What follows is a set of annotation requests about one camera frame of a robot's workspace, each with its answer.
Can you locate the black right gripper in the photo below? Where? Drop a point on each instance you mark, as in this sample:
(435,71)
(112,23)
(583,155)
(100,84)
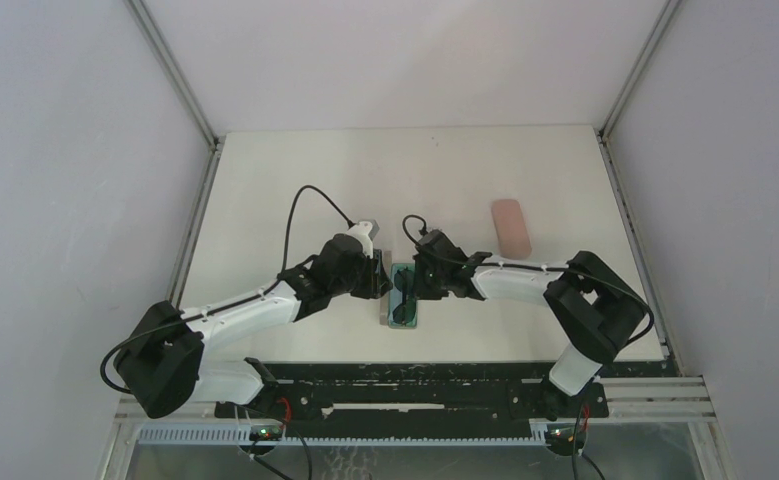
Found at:
(422,276)

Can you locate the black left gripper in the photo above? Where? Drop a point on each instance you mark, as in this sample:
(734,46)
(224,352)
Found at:
(378,277)

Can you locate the black frame grey sunglasses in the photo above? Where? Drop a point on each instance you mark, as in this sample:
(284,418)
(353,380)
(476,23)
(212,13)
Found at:
(404,313)

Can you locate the grey marbled glasses case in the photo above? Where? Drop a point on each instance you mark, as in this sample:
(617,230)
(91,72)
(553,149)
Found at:
(390,299)

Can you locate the pink glasses case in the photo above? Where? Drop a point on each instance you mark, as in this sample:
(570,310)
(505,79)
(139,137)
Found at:
(511,230)

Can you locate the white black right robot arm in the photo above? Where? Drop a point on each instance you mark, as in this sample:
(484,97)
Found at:
(598,311)

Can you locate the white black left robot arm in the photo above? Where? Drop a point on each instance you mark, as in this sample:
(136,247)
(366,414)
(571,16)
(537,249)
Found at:
(169,359)

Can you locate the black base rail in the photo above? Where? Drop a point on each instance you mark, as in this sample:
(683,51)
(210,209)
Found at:
(416,401)

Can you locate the aluminium frame post right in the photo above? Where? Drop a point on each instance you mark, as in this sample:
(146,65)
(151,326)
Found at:
(648,50)

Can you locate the aluminium frame post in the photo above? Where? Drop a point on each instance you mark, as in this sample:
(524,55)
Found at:
(174,74)
(648,50)

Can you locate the aluminium frame post left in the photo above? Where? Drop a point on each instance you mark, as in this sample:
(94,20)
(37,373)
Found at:
(174,74)

